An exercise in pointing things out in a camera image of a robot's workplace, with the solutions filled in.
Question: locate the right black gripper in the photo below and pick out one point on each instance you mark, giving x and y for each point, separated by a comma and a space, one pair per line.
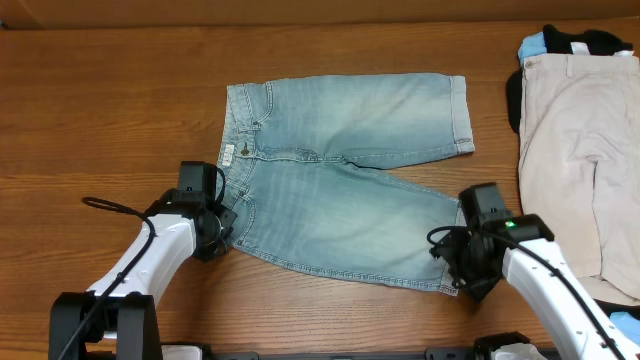
479, 287

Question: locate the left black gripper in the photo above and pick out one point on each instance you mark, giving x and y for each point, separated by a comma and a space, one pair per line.
208, 249

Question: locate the light blue denim shorts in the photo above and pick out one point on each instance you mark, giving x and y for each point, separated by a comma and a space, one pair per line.
309, 167

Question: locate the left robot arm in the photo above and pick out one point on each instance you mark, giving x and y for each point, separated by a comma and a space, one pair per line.
115, 318

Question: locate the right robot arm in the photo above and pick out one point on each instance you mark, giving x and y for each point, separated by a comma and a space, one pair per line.
495, 245

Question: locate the light blue garment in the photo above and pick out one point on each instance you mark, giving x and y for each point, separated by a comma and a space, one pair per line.
532, 47

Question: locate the beige pink shorts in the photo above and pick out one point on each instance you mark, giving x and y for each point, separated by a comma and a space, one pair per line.
585, 165

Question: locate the black garment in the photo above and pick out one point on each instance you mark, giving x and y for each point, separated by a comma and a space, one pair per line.
515, 100

